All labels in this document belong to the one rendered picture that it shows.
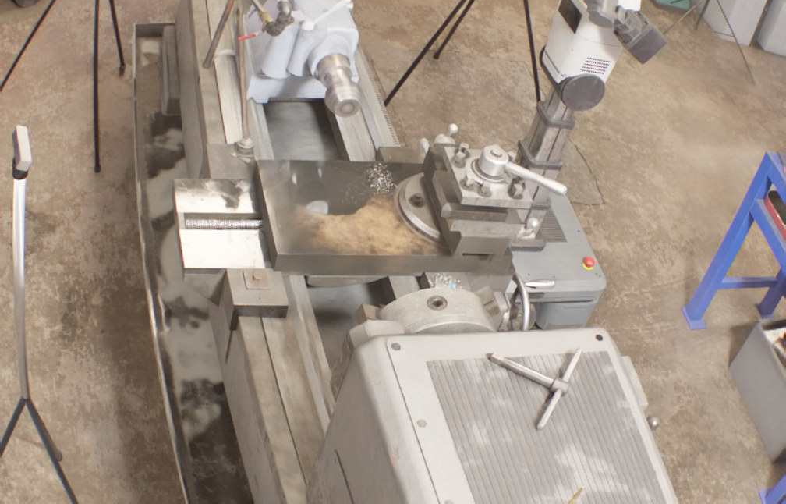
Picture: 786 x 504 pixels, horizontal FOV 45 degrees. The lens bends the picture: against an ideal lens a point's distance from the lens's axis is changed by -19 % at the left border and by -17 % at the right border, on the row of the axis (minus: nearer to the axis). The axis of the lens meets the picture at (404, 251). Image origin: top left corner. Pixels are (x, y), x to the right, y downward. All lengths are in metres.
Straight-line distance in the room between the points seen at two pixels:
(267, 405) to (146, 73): 1.84
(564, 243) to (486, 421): 2.19
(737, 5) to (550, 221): 3.16
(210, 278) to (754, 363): 2.28
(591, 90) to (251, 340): 1.45
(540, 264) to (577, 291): 0.16
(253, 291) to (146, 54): 1.71
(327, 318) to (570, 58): 1.14
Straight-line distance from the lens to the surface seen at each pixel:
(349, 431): 1.83
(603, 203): 4.59
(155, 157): 3.47
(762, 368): 4.02
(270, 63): 2.86
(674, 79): 5.87
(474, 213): 2.47
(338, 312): 2.67
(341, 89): 2.64
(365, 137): 3.00
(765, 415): 4.02
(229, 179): 2.70
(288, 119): 3.18
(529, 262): 3.72
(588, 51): 3.25
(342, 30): 2.81
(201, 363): 2.89
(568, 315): 3.83
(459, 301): 2.07
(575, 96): 3.36
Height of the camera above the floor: 2.60
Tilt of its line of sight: 41 degrees down
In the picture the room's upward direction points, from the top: 20 degrees clockwise
